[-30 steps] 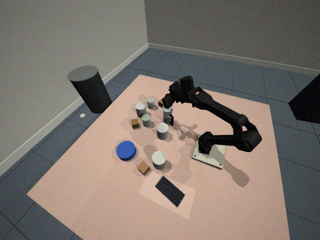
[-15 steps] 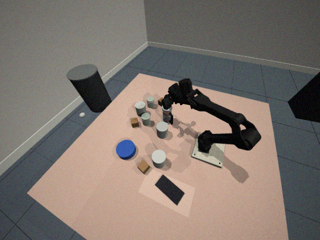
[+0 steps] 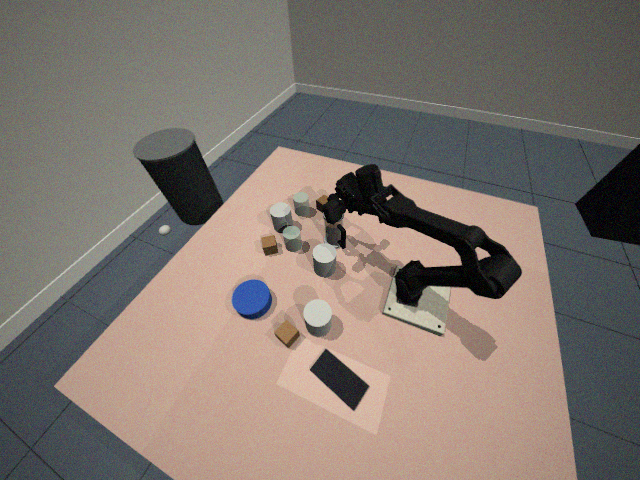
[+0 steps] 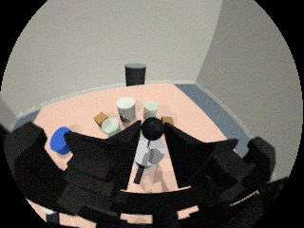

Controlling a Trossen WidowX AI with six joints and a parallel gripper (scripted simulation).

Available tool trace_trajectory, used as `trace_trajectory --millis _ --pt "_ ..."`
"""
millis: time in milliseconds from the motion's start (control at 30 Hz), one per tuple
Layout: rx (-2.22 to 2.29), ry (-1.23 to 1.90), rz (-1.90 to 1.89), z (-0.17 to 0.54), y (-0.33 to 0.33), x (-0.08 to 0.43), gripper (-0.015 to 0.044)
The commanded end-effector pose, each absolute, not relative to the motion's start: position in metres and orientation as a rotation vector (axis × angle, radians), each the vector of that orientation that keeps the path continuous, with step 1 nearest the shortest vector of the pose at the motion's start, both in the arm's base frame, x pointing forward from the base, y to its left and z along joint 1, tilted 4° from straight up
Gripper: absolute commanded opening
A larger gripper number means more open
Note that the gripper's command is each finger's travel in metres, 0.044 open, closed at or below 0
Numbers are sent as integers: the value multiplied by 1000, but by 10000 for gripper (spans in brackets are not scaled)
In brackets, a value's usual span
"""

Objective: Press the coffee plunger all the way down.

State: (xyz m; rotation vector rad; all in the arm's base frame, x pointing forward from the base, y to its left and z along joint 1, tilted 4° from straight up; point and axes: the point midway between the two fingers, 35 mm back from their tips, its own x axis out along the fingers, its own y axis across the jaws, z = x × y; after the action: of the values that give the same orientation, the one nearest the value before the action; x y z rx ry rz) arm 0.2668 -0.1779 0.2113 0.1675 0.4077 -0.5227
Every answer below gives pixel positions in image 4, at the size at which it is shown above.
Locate blue short cylinder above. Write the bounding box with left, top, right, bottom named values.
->
left=49, top=126, right=71, bottom=155

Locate glass coffee press with plunger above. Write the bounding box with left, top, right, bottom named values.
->
left=133, top=117, right=164, bottom=185

